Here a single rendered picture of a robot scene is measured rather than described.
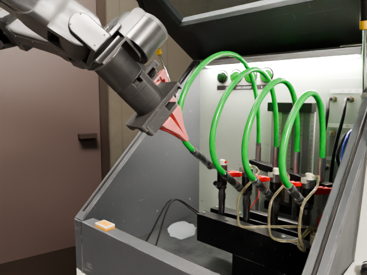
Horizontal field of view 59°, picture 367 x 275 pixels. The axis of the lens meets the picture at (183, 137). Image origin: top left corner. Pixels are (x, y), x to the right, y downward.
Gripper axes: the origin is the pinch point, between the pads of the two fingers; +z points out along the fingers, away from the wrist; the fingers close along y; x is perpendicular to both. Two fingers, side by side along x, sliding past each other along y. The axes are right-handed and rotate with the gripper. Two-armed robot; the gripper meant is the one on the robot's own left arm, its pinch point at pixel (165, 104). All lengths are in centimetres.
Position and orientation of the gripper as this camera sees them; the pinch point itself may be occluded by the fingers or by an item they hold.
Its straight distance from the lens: 73.8
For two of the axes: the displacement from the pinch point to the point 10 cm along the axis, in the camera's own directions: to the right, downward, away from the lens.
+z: 6.7, 6.4, 3.6
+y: -5.5, 1.1, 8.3
